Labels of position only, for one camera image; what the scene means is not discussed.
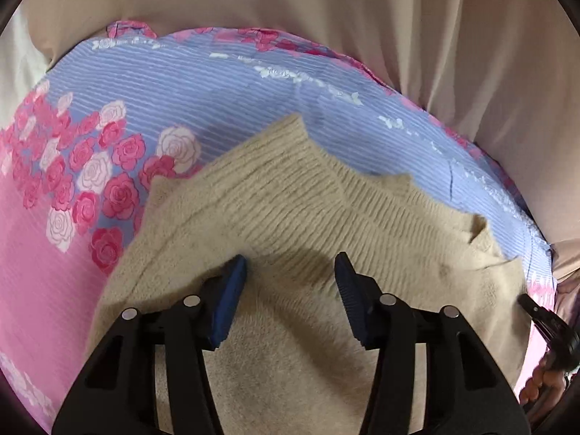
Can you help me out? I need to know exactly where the floral pink and blue blanket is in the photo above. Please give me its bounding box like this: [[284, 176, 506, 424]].
[[0, 20, 557, 433]]

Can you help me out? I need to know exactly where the beige knitted sweater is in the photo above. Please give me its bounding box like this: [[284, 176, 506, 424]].
[[86, 114, 532, 435]]

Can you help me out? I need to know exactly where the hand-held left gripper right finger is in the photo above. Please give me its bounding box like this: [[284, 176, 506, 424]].
[[334, 252, 532, 435]]

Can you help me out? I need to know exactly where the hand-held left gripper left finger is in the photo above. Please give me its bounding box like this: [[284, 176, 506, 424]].
[[51, 254, 248, 435]]

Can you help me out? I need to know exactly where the person's right hand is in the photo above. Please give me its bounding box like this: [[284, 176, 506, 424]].
[[519, 356, 572, 406]]

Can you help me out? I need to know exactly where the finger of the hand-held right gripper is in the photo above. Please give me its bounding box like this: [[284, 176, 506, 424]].
[[518, 294, 580, 374]]

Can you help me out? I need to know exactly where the white cloth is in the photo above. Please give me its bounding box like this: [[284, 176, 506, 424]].
[[0, 9, 48, 121]]

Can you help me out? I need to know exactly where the beige curtain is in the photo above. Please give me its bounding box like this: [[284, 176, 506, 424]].
[[25, 0, 580, 282]]

